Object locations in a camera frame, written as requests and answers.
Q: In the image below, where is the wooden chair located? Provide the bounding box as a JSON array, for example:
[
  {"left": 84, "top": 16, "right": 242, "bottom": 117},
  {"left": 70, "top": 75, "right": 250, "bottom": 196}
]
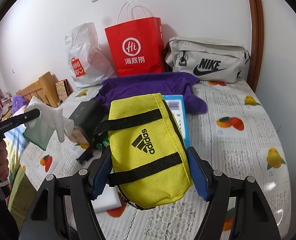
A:
[{"left": 16, "top": 72, "right": 59, "bottom": 108}]

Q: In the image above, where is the white foam block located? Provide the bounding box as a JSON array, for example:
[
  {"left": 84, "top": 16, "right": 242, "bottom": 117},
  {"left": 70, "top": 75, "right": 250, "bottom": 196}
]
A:
[{"left": 92, "top": 185, "right": 121, "bottom": 213}]

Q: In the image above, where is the yellow adidas pouch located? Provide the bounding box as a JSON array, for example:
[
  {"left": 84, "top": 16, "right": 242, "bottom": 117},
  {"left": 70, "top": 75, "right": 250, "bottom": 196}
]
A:
[{"left": 95, "top": 93, "right": 192, "bottom": 210}]

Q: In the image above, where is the grey Nike waist bag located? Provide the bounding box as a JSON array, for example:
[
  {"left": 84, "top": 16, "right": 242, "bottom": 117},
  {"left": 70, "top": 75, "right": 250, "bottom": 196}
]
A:
[{"left": 165, "top": 36, "right": 250, "bottom": 83}]

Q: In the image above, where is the purple towel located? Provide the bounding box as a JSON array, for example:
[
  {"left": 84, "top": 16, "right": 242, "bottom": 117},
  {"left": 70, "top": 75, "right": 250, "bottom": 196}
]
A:
[{"left": 92, "top": 72, "right": 208, "bottom": 114}]

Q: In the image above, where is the patterned notebook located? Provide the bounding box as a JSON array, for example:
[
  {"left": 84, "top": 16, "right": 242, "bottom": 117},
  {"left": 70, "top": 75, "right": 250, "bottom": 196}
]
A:
[{"left": 55, "top": 79, "right": 70, "bottom": 103}]

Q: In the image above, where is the left hand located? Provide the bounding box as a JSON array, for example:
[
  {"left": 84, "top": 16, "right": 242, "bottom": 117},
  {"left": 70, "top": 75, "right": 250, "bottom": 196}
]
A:
[{"left": 0, "top": 140, "right": 9, "bottom": 181}]

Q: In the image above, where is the green wet wipes pack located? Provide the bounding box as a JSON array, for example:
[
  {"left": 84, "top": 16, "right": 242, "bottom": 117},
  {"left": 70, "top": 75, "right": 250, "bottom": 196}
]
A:
[{"left": 23, "top": 119, "right": 54, "bottom": 151}]

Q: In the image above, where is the red Haidilao paper bag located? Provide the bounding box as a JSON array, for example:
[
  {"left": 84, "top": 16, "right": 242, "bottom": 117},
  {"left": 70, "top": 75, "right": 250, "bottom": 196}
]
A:
[{"left": 104, "top": 0, "right": 166, "bottom": 78}]

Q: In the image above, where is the dark green box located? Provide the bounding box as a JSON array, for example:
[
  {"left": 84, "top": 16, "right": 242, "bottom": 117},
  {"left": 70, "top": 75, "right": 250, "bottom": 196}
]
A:
[{"left": 68, "top": 100, "right": 106, "bottom": 144}]

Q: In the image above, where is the fruit pattern table cover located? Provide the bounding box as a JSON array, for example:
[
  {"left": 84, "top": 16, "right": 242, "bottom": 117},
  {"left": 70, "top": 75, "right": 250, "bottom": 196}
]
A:
[{"left": 18, "top": 79, "right": 292, "bottom": 240}]

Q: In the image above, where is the brown wooden door frame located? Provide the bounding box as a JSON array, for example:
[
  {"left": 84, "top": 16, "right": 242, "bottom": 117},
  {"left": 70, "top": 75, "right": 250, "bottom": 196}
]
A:
[{"left": 247, "top": 0, "right": 264, "bottom": 92}]

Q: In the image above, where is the purple plush toy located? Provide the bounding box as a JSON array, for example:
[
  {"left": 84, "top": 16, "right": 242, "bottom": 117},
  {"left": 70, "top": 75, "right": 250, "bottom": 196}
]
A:
[{"left": 12, "top": 95, "right": 28, "bottom": 114}]

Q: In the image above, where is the blue tissue pack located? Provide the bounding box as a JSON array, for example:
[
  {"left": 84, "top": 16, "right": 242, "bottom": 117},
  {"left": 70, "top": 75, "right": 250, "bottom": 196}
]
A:
[{"left": 163, "top": 95, "right": 191, "bottom": 147}]

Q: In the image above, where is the white Miniso plastic bag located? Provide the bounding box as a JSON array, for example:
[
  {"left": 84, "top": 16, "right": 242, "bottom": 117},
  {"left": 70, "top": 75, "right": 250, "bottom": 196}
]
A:
[{"left": 64, "top": 22, "right": 115, "bottom": 88}]

